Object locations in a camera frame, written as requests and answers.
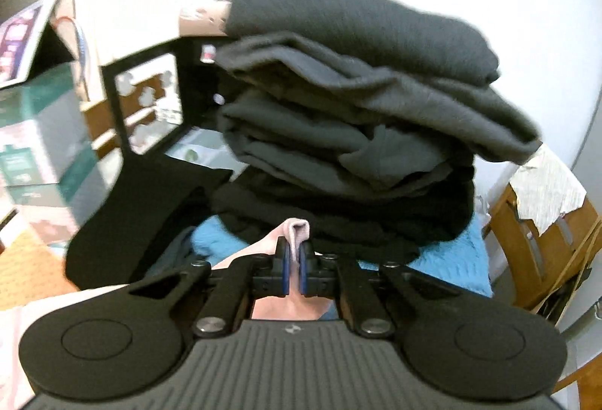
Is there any pink sweatshirt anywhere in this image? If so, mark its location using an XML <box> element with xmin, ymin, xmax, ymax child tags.
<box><xmin>0</xmin><ymin>217</ymin><xmax>312</xmax><ymax>410</ymax></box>

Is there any black folded garment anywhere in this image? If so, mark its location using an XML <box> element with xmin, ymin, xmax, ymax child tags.
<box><xmin>211</xmin><ymin>147</ymin><xmax>474</xmax><ymax>262</ymax></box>

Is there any teal knitted sweater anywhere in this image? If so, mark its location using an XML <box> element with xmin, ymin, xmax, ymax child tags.
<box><xmin>191</xmin><ymin>215</ymin><xmax>493</xmax><ymax>298</ymax></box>

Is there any lower teal pink carton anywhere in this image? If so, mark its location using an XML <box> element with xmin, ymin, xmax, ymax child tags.
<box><xmin>6</xmin><ymin>169</ymin><xmax>107</xmax><ymax>244</ymax></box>

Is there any teal pink carton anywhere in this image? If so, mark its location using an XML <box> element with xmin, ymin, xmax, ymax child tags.
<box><xmin>1</xmin><ymin>63</ymin><xmax>106</xmax><ymax>208</ymax></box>
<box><xmin>6</xmin><ymin>169</ymin><xmax>107</xmax><ymax>244</ymax></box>

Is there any black water dispenser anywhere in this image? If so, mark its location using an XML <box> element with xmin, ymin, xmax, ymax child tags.
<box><xmin>101</xmin><ymin>36</ymin><xmax>245</xmax><ymax>174</ymax></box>

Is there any orange patterned table mat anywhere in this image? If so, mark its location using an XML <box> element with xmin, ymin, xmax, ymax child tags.
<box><xmin>0</xmin><ymin>230</ymin><xmax>79</xmax><ymax>311</ymax></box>

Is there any wooden chair far side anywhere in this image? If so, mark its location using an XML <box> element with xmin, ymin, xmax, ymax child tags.
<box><xmin>483</xmin><ymin>186</ymin><xmax>601</xmax><ymax>313</ymax></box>

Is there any upper teal pink carton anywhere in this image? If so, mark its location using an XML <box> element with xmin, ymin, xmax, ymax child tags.
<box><xmin>1</xmin><ymin>63</ymin><xmax>106</xmax><ymax>208</ymax></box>

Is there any tablet with white frame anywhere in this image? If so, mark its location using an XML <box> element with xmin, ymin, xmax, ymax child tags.
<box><xmin>1</xmin><ymin>0</ymin><xmax>57</xmax><ymax>89</ymax></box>

